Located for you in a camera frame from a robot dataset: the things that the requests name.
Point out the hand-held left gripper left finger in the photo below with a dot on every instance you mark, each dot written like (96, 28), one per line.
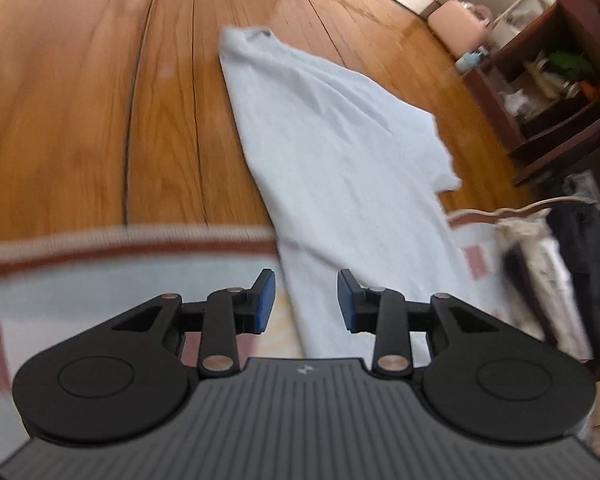
(264, 302)

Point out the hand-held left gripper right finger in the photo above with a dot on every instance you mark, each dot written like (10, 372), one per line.
(347, 302)

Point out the light grey printed t-shirt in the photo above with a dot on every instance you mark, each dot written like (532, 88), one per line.
(340, 160)

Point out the folded dark brown garment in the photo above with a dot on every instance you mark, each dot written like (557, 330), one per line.
(517, 270)

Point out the striped rug with brown border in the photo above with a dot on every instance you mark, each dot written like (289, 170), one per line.
(80, 285)

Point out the folded white garment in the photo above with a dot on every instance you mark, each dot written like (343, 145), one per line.
(555, 300)

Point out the folded black garment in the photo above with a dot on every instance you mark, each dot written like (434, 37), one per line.
(585, 260)

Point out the dark wooden shelf unit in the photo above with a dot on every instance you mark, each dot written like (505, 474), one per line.
(570, 120)

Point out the pale pink container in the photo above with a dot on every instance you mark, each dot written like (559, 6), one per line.
(455, 25)

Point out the green item on shelf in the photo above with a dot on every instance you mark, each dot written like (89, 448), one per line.
(572, 62)

